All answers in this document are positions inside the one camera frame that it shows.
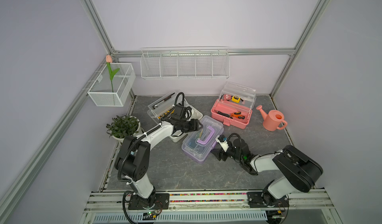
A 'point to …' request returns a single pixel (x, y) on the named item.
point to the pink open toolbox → (235, 105)
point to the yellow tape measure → (171, 111)
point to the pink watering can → (273, 120)
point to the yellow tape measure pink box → (236, 99)
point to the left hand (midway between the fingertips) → (200, 128)
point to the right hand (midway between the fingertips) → (214, 144)
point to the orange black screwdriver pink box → (238, 115)
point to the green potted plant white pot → (123, 126)
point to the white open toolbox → (160, 106)
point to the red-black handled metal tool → (156, 105)
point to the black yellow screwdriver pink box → (224, 114)
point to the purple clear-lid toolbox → (200, 141)
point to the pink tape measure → (227, 97)
